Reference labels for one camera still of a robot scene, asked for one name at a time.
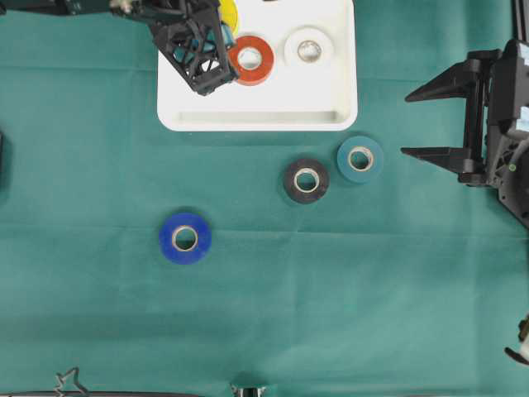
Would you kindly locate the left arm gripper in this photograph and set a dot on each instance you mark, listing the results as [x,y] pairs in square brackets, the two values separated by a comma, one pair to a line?
[193,38]

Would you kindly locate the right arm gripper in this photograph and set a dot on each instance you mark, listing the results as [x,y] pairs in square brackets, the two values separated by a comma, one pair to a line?
[495,83]

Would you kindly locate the yellow tape roll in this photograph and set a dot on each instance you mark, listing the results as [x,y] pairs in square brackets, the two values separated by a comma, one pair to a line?
[230,15]

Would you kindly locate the red tape roll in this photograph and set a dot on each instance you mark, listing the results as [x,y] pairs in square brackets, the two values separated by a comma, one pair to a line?
[253,59]

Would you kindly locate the white tape roll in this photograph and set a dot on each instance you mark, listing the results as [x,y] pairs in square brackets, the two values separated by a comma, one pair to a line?
[307,49]

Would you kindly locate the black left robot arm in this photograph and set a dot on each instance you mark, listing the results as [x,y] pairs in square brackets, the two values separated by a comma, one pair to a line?
[72,8]

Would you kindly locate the teal tape roll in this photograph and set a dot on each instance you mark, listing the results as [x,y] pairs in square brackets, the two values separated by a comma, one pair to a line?
[360,159]

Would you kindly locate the black tape roll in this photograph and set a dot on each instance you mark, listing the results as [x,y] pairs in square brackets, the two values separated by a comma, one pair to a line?
[305,180]

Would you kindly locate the blue tape roll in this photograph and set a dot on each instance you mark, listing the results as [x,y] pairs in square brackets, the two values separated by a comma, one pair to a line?
[185,238]

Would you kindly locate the white plastic tray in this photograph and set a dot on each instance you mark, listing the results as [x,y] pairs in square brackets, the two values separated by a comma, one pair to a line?
[325,100]

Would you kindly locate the white object right edge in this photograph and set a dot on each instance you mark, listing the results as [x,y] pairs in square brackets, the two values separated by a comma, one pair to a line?
[520,356]

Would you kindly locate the metal bracket bottom edge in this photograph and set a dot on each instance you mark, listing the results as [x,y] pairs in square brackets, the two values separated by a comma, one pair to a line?
[250,391]

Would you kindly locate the metal wire clip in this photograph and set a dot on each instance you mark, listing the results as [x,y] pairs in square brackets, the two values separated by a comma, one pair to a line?
[70,376]

